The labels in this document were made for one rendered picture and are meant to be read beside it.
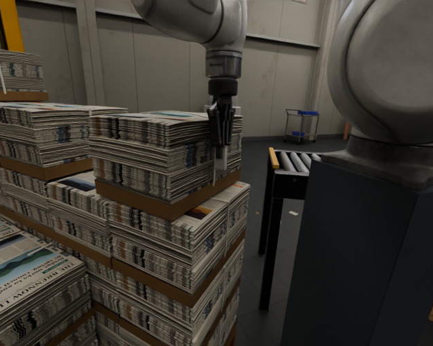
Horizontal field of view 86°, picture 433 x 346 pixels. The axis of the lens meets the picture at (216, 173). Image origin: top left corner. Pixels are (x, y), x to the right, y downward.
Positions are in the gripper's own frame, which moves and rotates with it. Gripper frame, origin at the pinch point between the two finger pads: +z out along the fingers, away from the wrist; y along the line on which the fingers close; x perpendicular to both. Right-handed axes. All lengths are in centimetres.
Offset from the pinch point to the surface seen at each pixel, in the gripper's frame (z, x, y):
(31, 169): 8, -62, 19
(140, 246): 23.2, -14.9, 17.7
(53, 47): -104, -463, -232
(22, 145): 1, -65, 18
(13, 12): -66, -165, -35
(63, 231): 29, -50, 18
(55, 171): 9, -54, 15
